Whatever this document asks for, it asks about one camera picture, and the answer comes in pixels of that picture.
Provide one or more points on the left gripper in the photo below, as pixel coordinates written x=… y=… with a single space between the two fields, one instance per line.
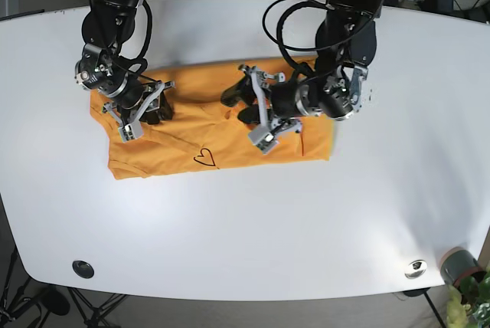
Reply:
x=276 y=105

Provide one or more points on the grey plant pot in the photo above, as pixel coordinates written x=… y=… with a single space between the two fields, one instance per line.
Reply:
x=457 y=264

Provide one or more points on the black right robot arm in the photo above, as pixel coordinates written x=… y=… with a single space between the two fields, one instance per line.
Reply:
x=107 y=26

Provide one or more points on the orange yellow T-shirt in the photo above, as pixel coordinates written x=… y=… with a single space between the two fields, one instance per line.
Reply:
x=203 y=134

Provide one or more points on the black table grommet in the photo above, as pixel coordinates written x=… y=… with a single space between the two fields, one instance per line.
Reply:
x=83 y=269

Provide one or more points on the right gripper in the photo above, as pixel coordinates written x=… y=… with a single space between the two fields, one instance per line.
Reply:
x=125 y=102

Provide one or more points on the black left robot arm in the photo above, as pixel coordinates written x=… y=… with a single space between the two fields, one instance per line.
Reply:
x=345 y=44

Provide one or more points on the silver table grommet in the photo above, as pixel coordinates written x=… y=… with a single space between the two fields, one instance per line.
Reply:
x=415 y=269

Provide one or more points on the green potted plant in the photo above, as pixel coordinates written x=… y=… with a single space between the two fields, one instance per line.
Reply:
x=468 y=304

